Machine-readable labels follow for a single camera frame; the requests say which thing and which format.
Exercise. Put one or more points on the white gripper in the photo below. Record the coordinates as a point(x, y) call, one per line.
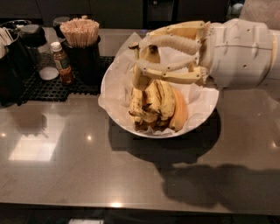
point(241, 52)

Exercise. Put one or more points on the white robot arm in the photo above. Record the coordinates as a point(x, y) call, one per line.
point(238, 54)

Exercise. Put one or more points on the small left rear banana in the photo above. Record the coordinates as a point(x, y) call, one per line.
point(135, 106)

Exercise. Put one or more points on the white paper liner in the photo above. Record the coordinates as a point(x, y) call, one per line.
point(116, 87)

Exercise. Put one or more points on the black cup of stir sticks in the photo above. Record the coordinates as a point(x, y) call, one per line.
point(82, 41)

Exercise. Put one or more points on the small brown sauce bottle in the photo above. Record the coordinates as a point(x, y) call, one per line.
point(62, 62)

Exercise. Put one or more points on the dark lidded jar behind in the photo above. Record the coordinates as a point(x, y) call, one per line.
point(56, 23)

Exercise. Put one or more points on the glass sugar dispenser black lid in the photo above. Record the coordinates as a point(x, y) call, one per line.
point(34, 39)

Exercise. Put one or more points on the black grid mat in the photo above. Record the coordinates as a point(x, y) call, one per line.
point(36, 89)

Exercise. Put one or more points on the black container at left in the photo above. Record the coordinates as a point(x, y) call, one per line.
point(16, 64)

